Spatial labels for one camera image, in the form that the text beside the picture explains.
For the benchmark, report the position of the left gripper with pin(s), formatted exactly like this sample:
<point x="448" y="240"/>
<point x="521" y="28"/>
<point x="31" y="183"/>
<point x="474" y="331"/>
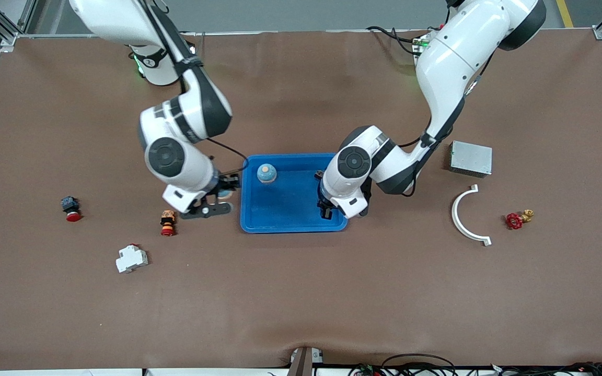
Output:
<point x="323" y="201"/>

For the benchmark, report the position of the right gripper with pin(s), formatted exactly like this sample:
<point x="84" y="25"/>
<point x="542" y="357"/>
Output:
<point x="227" y="183"/>

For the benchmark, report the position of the blue bell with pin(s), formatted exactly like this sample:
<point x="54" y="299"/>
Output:
<point x="266" y="174"/>
<point x="224" y="194"/>

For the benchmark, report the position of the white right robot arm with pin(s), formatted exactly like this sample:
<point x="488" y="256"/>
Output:
<point x="191" y="104"/>

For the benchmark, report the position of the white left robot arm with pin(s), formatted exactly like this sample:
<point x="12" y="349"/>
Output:
<point x="452" y="62"/>

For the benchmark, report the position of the blue plastic tray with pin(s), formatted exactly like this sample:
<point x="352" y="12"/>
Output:
<point x="290" y="209"/>

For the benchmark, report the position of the brown table cover mat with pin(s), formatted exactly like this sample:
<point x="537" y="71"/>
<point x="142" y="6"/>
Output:
<point x="301" y="292"/>

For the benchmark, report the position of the white circuit breaker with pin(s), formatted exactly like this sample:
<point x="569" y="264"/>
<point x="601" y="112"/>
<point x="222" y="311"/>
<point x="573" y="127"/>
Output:
<point x="131" y="259"/>

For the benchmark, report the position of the grey metal box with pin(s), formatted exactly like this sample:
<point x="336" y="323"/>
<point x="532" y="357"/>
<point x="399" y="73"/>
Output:
<point x="471" y="158"/>

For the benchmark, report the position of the red emergency stop button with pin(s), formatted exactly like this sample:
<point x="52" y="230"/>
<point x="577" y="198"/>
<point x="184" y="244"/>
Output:
<point x="70" y="204"/>

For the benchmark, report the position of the base connector box green light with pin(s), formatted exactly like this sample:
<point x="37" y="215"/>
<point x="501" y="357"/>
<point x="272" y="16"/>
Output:
<point x="421" y="46"/>

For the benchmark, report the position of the orange red push button switch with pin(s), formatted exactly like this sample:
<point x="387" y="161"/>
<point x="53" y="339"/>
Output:
<point x="168" y="223"/>

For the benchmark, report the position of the white curved plastic bracket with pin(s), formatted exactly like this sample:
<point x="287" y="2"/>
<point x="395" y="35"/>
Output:
<point x="453" y="214"/>

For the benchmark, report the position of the metal clamp bracket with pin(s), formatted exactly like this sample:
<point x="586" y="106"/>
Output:
<point x="303" y="363"/>

